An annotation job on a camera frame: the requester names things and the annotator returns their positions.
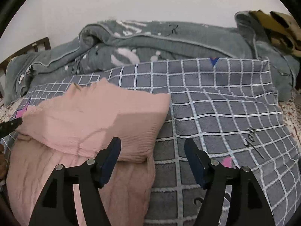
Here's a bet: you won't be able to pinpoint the pink knit garment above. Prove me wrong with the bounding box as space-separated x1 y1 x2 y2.
6 79 170 225

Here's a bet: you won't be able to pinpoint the brown folded clothes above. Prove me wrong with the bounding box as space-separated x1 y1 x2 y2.
249 10 300 58

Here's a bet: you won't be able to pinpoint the person's left hand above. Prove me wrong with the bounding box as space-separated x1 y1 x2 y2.
0 144 7 180

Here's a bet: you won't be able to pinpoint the dark wooden headboard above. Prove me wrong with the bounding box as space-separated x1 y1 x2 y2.
1 37 51 101

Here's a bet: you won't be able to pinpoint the grey checkered blanket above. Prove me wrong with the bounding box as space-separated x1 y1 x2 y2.
2 57 301 226

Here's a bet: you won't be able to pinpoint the floral bed sheet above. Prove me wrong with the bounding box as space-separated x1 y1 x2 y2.
1 89 300 145

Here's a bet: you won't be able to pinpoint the grey-green fleece blanket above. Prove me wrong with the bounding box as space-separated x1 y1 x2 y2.
4 11 300 105

